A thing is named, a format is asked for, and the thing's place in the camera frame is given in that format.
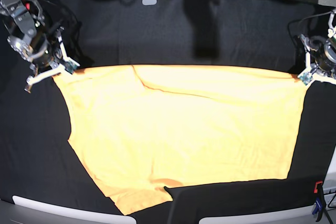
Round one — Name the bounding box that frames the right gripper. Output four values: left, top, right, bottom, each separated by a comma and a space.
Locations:
7, 24, 80, 93

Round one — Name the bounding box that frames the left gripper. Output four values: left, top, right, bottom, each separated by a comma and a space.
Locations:
298, 34, 336, 86

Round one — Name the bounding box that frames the yellow t-shirt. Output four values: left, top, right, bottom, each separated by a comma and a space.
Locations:
54, 65, 308, 215

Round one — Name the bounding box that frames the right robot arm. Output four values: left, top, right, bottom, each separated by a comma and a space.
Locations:
1, 0, 80, 92

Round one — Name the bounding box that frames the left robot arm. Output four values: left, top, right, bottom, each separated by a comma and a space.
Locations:
298, 9, 335, 86

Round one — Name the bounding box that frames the red black clamp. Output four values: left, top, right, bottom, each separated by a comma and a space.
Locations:
312, 180, 326, 222

